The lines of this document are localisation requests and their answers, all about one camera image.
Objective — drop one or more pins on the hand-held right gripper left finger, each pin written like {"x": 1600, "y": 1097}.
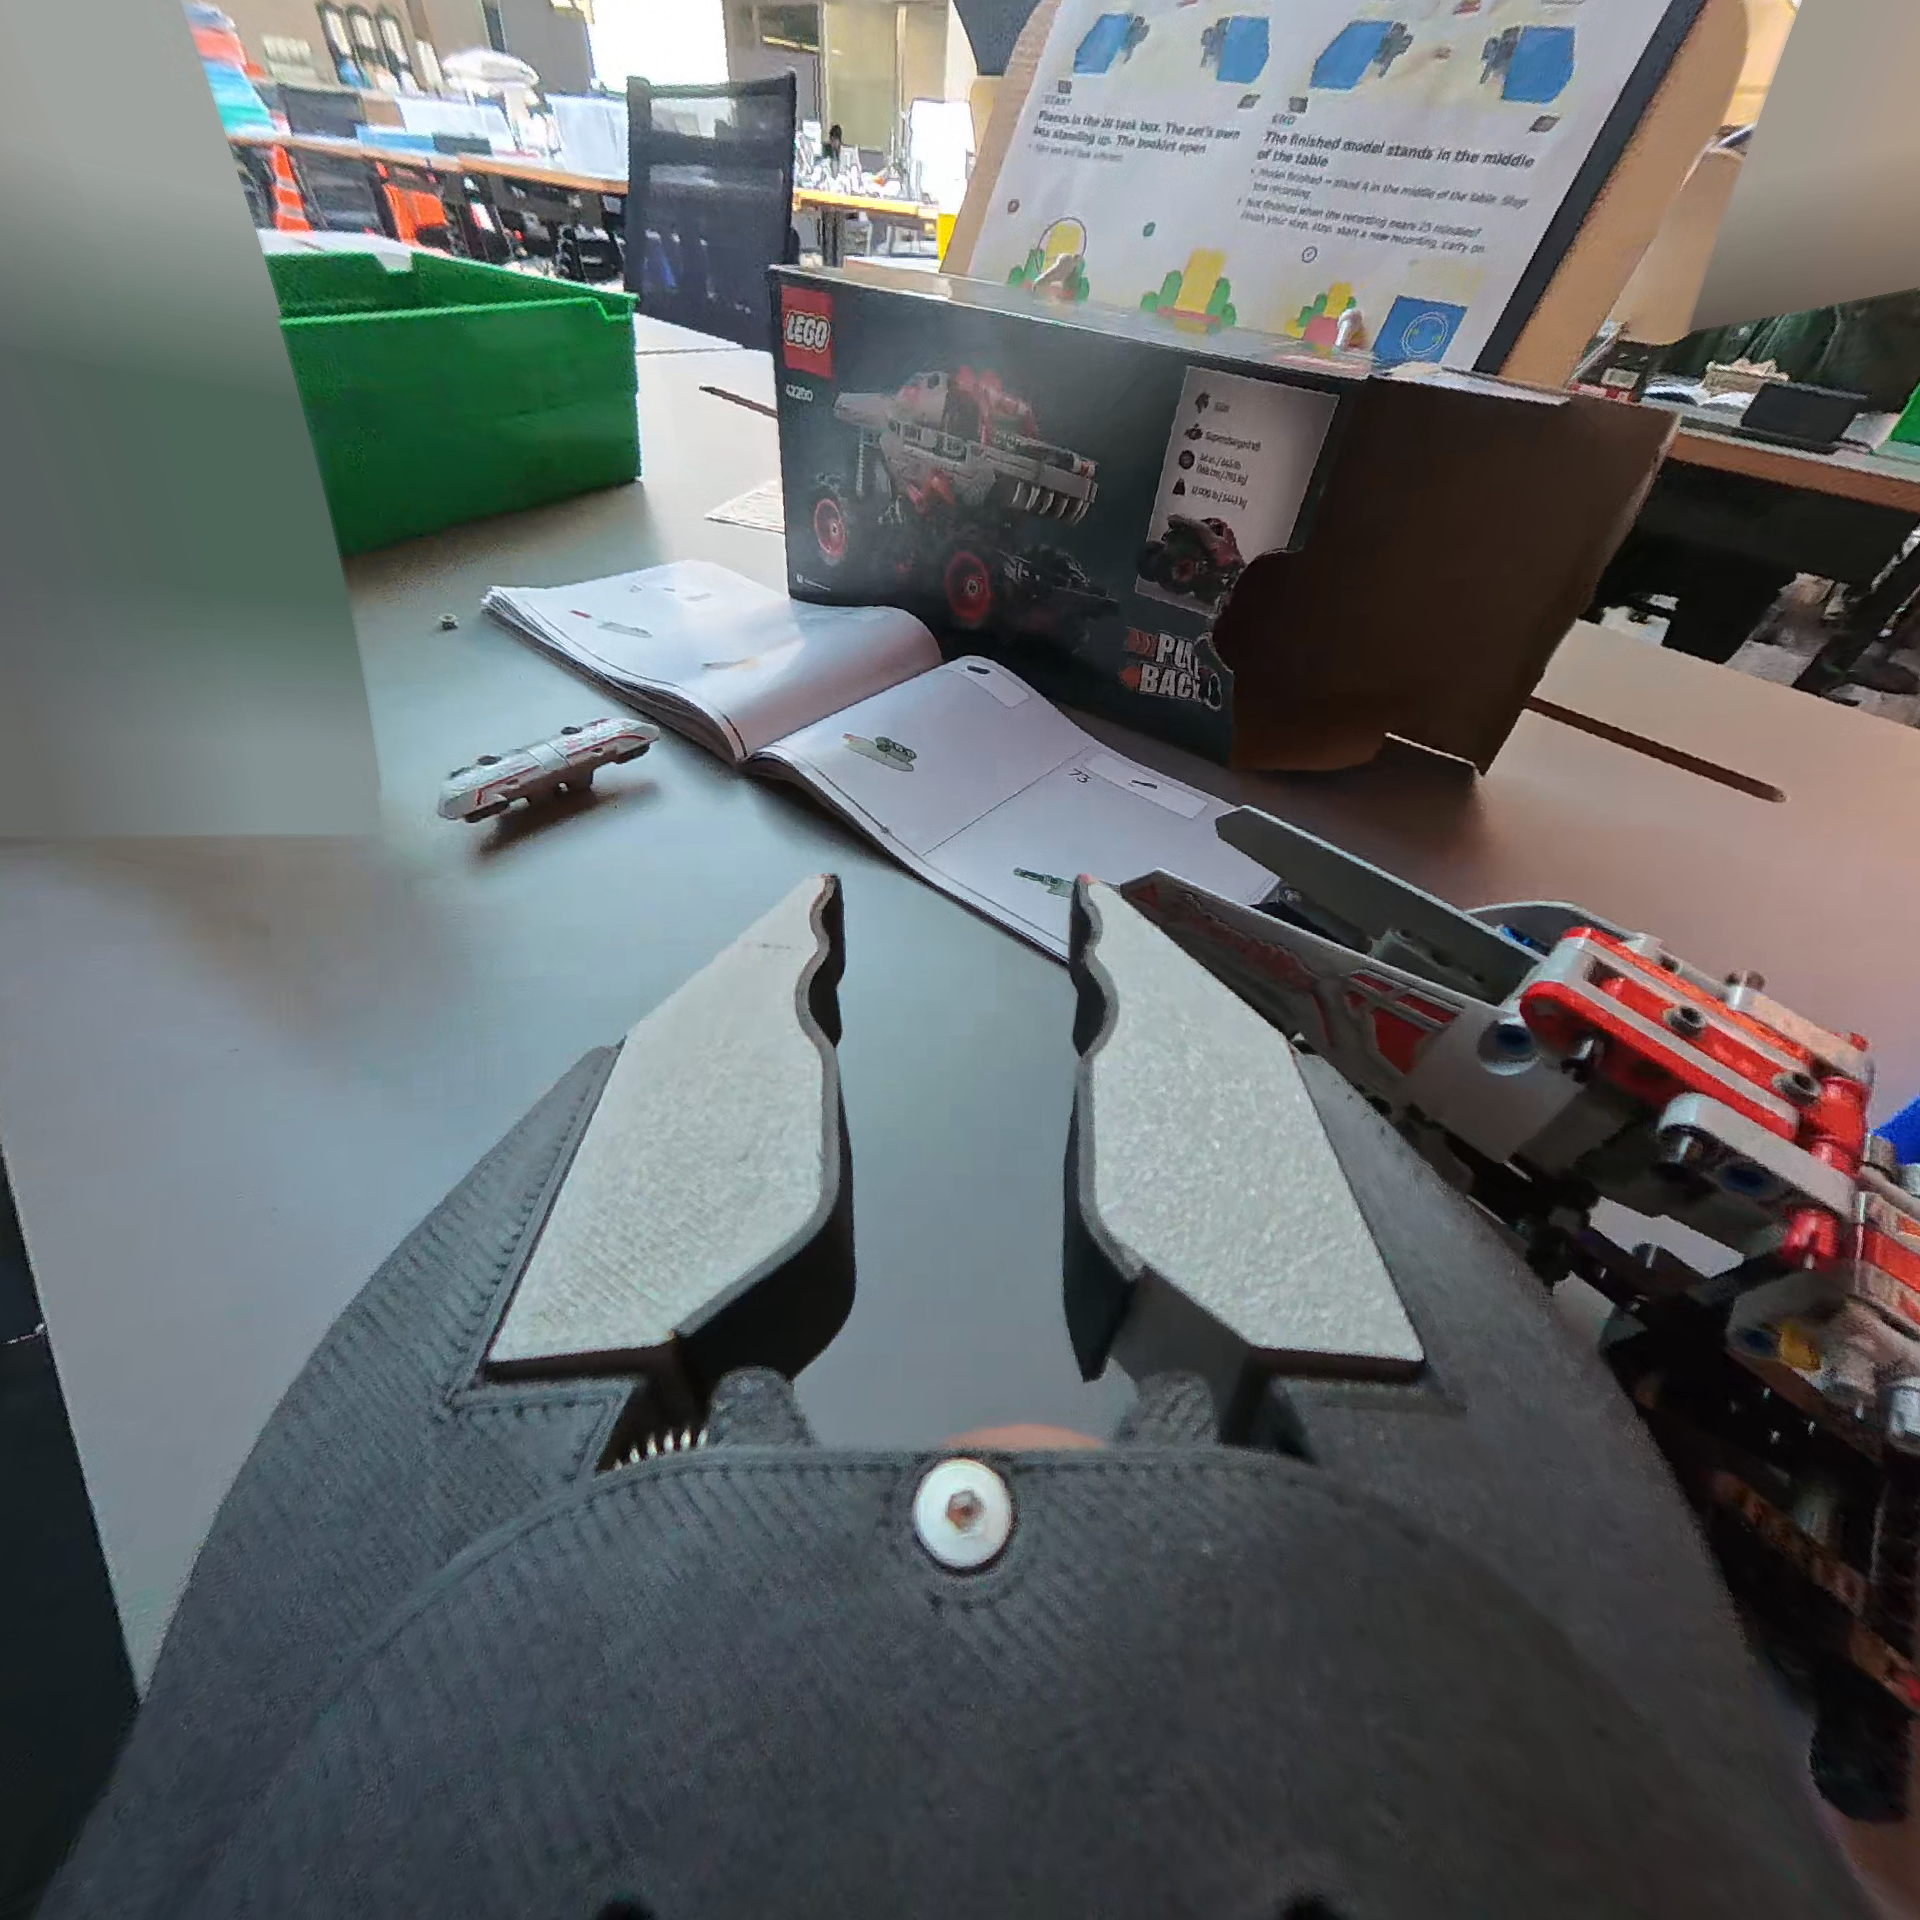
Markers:
{"x": 689, "y": 1156}

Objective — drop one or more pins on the white red lego subassembly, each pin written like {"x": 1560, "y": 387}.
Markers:
{"x": 538, "y": 762}

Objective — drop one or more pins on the red grey lego truck model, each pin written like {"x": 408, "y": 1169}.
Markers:
{"x": 1635, "y": 1036}

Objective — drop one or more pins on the green plastic bin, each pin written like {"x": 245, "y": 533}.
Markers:
{"x": 449, "y": 419}

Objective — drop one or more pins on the background work table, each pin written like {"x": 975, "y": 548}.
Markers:
{"x": 511, "y": 170}

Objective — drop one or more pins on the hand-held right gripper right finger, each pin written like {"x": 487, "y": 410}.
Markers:
{"x": 1229, "y": 1186}

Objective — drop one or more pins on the wooden desk with dark legs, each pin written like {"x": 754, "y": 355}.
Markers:
{"x": 1801, "y": 474}

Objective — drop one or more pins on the white instruction booklet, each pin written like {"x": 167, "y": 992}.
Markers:
{"x": 899, "y": 751}

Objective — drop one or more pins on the black lego set box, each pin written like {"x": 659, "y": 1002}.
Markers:
{"x": 1050, "y": 450}

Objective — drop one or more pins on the white sticker sheet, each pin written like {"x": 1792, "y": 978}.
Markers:
{"x": 744, "y": 507}

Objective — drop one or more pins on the instruction sheet on stand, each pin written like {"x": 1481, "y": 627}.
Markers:
{"x": 1635, "y": 226}

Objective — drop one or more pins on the printed task sheet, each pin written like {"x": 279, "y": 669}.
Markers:
{"x": 1348, "y": 151}

